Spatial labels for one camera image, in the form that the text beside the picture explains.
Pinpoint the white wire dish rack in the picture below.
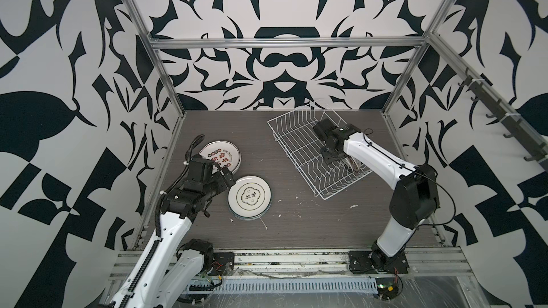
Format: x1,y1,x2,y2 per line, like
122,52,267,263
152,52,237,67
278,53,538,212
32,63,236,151
268,102,372,200

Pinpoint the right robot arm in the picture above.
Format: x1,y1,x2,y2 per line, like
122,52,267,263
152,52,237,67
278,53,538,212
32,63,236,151
313,119,440,273

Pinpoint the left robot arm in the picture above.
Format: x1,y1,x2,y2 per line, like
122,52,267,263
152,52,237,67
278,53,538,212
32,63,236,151
107,155,235,307

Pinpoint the small circuit board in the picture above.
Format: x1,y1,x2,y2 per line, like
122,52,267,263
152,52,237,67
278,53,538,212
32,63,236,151
374,276,404,302

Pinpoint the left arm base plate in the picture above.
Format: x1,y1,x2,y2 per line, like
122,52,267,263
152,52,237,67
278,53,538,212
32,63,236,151
205,252,235,277

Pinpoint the aluminium frame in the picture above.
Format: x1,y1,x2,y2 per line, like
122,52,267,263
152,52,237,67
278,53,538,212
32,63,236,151
106,0,548,172

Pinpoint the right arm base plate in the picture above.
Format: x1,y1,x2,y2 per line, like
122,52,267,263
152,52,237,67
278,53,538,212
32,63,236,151
348,250,409,275

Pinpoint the white slotted cable duct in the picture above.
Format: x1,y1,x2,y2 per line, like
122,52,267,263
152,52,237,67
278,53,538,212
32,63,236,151
185,277,378,295

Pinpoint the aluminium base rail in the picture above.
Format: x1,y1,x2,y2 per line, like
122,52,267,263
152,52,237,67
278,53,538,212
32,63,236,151
108,245,474,281

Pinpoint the wall hook rail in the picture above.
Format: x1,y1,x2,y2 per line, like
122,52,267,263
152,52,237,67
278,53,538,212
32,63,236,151
459,67,547,172

